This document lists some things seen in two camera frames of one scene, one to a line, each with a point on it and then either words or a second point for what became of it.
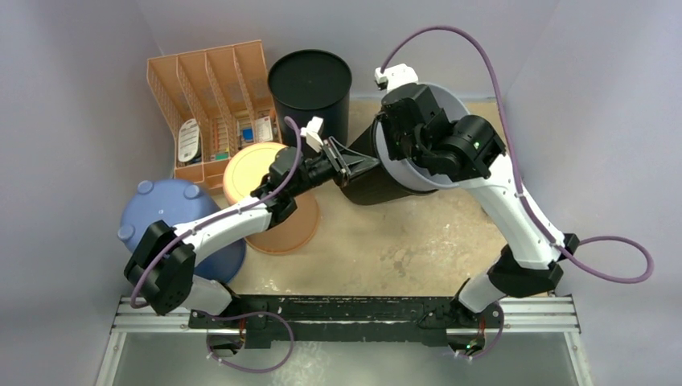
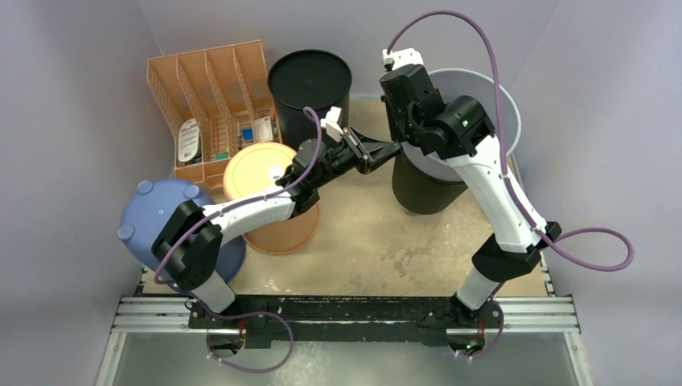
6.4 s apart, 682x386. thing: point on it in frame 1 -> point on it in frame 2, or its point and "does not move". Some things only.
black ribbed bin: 374,186 -> 423,192
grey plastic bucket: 408,169 -> 479,85
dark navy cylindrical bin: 310,84 does not move
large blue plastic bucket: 174,202 does not move
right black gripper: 398,117 does not move
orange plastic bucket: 245,170 does not move
